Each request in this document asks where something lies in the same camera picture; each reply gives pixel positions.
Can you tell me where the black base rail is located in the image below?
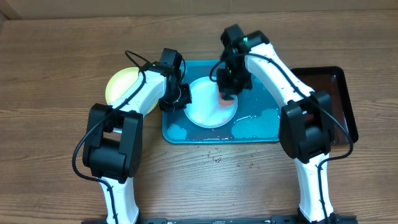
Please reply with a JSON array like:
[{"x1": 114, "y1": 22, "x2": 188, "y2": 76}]
[{"x1": 81, "y1": 215, "x2": 358, "y2": 224}]

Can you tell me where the teal plastic tray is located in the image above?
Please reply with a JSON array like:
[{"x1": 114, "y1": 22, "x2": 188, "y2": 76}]
[{"x1": 162, "y1": 75, "x2": 280, "y2": 144}]

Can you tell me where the yellow plate top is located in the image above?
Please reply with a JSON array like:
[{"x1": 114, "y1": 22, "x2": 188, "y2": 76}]
[{"x1": 105, "y1": 67, "x2": 165, "y2": 116}]

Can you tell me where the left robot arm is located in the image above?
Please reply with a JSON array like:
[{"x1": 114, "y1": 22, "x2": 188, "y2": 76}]
[{"x1": 72, "y1": 48, "x2": 192, "y2": 223}]

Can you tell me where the black rectangular tray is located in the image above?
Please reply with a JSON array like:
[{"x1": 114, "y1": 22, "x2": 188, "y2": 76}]
[{"x1": 291, "y1": 66, "x2": 359, "y2": 143}]

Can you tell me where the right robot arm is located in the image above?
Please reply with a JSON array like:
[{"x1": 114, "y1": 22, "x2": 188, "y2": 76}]
[{"x1": 215, "y1": 25, "x2": 338, "y2": 223}]

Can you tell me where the light blue plate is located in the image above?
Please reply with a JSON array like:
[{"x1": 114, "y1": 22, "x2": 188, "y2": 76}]
[{"x1": 184, "y1": 77, "x2": 238, "y2": 129}]

